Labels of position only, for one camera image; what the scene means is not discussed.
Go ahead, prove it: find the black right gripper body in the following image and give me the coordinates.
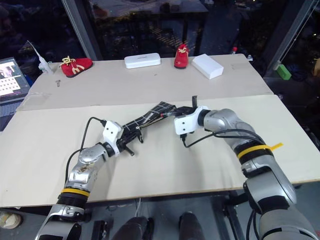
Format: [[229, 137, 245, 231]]
[[181, 105, 199, 119]]

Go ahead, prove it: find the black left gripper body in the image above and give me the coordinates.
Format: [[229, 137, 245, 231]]
[[115, 131, 140, 153]]

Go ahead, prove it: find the black grid pouch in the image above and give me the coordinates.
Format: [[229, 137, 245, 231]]
[[121, 100, 180, 137]]

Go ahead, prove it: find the yellow zip tie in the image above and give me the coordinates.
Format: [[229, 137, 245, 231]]
[[236, 142, 285, 160]]

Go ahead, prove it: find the white rectangular box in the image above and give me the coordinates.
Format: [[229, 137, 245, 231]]
[[191, 53, 225, 81]]

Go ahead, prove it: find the red shoe with yellow laces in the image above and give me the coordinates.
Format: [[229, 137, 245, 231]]
[[59, 55, 94, 79], [173, 43, 190, 70]]

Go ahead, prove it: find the white oblong case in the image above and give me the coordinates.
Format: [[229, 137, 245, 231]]
[[124, 52, 162, 70]]

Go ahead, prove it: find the dark rounded shape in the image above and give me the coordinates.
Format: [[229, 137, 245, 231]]
[[116, 215, 155, 240], [178, 211, 201, 240]]

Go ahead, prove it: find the green block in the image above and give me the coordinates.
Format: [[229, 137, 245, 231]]
[[275, 64, 293, 81]]

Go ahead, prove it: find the open laptop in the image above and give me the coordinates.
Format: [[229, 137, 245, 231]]
[[0, 56, 32, 105]]

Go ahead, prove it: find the white round object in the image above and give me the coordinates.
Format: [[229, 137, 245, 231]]
[[0, 210, 24, 230]]

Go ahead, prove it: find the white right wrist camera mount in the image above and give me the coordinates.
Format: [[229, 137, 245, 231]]
[[173, 105, 210, 136]]

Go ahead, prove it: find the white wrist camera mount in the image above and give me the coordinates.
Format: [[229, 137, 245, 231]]
[[102, 120, 124, 158], [173, 105, 210, 136]]

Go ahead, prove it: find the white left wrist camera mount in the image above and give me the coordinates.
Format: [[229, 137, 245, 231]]
[[102, 120, 124, 158]]

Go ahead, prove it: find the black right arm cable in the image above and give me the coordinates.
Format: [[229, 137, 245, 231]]
[[180, 129, 266, 149]]

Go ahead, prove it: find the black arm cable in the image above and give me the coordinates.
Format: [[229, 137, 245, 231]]
[[64, 116, 108, 186], [180, 129, 266, 149]]

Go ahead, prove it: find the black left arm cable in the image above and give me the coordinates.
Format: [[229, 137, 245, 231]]
[[64, 116, 108, 186]]

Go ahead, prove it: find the white hanging cable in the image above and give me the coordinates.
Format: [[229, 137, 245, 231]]
[[134, 197, 143, 219]]

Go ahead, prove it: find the black table frame leg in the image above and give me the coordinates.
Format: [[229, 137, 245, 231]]
[[223, 191, 249, 240]]

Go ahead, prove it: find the grey metal window post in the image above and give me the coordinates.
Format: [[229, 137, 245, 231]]
[[60, 0, 104, 61], [263, 0, 320, 74]]

